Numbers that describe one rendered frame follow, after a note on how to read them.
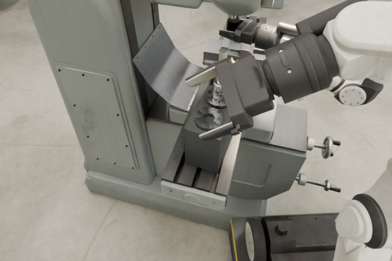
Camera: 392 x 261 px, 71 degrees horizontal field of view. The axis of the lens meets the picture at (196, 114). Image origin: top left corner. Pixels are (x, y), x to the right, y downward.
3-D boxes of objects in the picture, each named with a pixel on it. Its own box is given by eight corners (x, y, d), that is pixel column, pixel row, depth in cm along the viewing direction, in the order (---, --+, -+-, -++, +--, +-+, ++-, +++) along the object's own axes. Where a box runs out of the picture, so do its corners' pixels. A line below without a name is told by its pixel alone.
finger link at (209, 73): (192, 87, 50) (223, 74, 48) (184, 81, 47) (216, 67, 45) (189, 80, 51) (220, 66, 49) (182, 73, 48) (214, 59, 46)
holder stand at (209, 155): (235, 128, 106) (242, 90, 92) (217, 174, 92) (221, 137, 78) (207, 119, 109) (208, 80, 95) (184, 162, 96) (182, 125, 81)
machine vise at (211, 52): (276, 57, 138) (281, 38, 130) (274, 76, 128) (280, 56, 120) (208, 48, 144) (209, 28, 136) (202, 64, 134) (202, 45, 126)
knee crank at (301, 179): (339, 186, 139) (343, 180, 134) (339, 197, 135) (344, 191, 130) (294, 175, 143) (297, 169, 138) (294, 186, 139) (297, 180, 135)
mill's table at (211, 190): (265, 28, 173) (268, 16, 167) (225, 212, 92) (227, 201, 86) (229, 23, 177) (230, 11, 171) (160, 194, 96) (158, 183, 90)
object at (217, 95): (214, 90, 91) (215, 77, 87) (228, 93, 90) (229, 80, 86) (210, 99, 88) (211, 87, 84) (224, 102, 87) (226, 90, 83)
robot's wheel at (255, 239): (261, 271, 122) (270, 258, 108) (250, 272, 122) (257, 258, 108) (252, 226, 136) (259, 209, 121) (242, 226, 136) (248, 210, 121)
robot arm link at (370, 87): (370, 95, 100) (415, 42, 84) (368, 116, 91) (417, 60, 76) (339, 82, 103) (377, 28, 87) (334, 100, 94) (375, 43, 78)
